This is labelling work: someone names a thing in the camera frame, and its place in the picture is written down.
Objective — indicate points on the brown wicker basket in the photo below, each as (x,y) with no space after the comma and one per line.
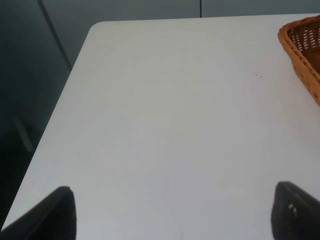
(300,39)

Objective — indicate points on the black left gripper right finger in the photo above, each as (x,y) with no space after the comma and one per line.
(295,213)

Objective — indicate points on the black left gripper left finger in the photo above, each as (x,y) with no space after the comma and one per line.
(53,218)

